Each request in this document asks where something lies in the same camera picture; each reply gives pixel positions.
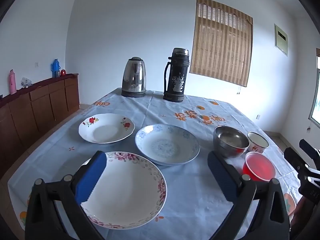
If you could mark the blue patterned plate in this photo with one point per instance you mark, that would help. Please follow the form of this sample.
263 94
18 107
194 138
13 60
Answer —
167 145

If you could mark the red plastic bowl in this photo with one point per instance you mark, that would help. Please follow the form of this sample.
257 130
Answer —
260 167

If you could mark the pink thermos bottle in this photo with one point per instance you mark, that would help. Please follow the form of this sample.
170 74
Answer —
12 82

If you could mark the bamboo window blind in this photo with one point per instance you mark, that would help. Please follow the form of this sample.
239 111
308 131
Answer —
222 42

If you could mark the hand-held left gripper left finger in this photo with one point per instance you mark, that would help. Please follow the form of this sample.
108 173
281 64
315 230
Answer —
91 177

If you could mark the green framed wall panel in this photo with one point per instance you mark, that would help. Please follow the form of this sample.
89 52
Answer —
281 38

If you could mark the pink flower rimmed plate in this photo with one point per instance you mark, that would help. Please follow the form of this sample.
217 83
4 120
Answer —
130 187

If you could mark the brown wooden sideboard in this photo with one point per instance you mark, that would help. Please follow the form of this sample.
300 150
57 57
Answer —
37 110

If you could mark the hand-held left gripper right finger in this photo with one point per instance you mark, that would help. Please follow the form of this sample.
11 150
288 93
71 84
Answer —
222 177

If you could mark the red flower white plate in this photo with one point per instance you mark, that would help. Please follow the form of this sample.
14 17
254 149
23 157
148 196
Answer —
105 130

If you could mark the printed light blue tablecloth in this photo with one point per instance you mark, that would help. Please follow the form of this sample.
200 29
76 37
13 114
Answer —
62 160

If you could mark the stainless steel electric kettle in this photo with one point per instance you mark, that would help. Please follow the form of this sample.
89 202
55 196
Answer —
133 77

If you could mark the small red jar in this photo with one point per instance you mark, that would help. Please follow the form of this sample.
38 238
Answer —
63 72

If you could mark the clear plastic bag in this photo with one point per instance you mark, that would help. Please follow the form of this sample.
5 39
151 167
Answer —
26 82

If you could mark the blue thermos jug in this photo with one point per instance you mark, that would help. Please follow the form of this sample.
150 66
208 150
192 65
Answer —
55 68

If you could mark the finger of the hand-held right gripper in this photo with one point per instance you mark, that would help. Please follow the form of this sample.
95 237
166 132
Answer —
296 158
308 148

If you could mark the window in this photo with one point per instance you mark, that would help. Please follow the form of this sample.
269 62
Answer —
315 100

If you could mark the white enamel bowl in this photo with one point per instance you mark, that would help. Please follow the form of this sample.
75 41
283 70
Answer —
257 140

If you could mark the stainless steel bowl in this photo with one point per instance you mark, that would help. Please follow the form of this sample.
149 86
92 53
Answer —
230 140

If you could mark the worn black thermos flask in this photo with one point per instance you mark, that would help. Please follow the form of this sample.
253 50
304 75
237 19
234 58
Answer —
176 77

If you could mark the person's right hand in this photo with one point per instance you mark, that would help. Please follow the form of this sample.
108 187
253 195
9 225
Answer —
303 217

